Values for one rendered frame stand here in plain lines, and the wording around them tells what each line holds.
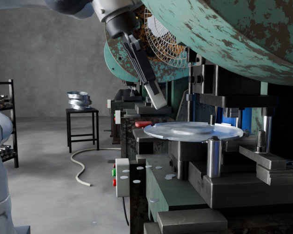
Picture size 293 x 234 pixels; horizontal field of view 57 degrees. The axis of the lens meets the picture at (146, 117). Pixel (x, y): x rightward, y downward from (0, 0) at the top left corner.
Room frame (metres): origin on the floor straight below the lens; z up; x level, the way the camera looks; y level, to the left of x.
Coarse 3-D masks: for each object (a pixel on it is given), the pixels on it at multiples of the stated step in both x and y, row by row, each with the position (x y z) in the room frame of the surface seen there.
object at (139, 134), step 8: (136, 136) 0.72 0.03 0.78; (144, 136) 0.72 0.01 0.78; (152, 136) 0.72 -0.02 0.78; (176, 144) 0.77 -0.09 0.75; (184, 144) 0.74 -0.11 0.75; (192, 144) 0.75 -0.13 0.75; (200, 144) 0.75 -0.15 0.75; (176, 152) 0.77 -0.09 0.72; (184, 152) 0.74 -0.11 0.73; (192, 152) 0.75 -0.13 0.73; (200, 152) 0.75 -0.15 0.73; (176, 160) 0.76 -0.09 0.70; (184, 160) 0.74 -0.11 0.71; (192, 160) 0.75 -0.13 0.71; (176, 168) 0.76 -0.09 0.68; (184, 168) 0.74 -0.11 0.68; (176, 176) 0.76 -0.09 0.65; (184, 176) 0.74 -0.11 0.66
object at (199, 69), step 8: (200, 56) 0.83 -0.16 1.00; (200, 64) 0.83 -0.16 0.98; (208, 64) 0.79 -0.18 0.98; (200, 72) 0.77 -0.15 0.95; (208, 72) 0.75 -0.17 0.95; (216, 72) 0.74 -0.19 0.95; (224, 72) 0.73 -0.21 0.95; (232, 72) 0.73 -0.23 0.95; (192, 80) 0.82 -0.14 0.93; (200, 80) 0.76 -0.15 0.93; (208, 80) 0.75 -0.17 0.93; (216, 80) 0.73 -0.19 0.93; (224, 80) 0.73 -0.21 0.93; (232, 80) 0.73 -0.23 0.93; (240, 80) 0.74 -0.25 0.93; (248, 80) 0.74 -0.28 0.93; (256, 80) 0.74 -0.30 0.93; (200, 88) 0.77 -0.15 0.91; (208, 88) 0.75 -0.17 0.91; (216, 88) 0.73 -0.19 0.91; (224, 88) 0.73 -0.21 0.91; (232, 88) 0.73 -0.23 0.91; (240, 88) 0.74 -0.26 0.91; (248, 88) 0.74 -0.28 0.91; (256, 88) 0.74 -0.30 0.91
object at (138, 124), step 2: (136, 122) 1.11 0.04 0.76; (138, 122) 1.11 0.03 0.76; (140, 122) 1.11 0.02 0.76; (142, 122) 1.11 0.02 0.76; (144, 122) 1.11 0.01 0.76; (146, 122) 1.11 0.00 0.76; (148, 122) 1.11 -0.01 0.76; (150, 122) 1.11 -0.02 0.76; (136, 124) 1.09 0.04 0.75; (138, 124) 1.08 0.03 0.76; (140, 124) 1.08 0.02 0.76; (142, 124) 1.08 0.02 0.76; (144, 124) 1.08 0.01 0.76; (146, 124) 1.08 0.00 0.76; (148, 124) 1.08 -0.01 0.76; (150, 124) 1.08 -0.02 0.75; (152, 124) 1.09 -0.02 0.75; (136, 126) 1.09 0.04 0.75; (138, 126) 1.08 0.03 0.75; (140, 126) 1.08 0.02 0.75; (142, 126) 1.08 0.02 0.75; (144, 126) 1.08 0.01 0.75; (142, 128) 1.11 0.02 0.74
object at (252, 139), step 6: (240, 138) 0.74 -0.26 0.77; (246, 138) 0.74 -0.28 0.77; (252, 138) 0.74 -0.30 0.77; (222, 144) 0.76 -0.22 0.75; (228, 144) 0.73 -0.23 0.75; (234, 144) 0.74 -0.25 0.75; (240, 144) 0.74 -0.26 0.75; (246, 144) 0.74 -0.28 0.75; (252, 144) 0.74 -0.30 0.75; (228, 150) 0.73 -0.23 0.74; (234, 150) 0.74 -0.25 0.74
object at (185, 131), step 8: (144, 128) 0.81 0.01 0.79; (152, 128) 0.84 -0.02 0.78; (160, 128) 0.84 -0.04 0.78; (168, 128) 0.84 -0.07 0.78; (176, 128) 0.81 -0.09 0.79; (184, 128) 0.81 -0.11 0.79; (192, 128) 0.81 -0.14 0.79; (200, 128) 0.81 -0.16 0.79; (208, 128) 0.81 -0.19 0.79; (216, 128) 0.84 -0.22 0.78; (224, 128) 0.84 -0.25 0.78; (232, 128) 0.84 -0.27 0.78; (160, 136) 0.69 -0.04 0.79; (168, 136) 0.71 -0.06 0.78; (176, 136) 0.71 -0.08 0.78; (184, 136) 0.71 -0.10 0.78; (192, 136) 0.71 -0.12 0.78; (200, 136) 0.71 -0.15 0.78; (208, 136) 0.71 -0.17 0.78; (224, 136) 0.71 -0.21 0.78; (232, 136) 0.71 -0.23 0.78; (240, 136) 0.72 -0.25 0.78
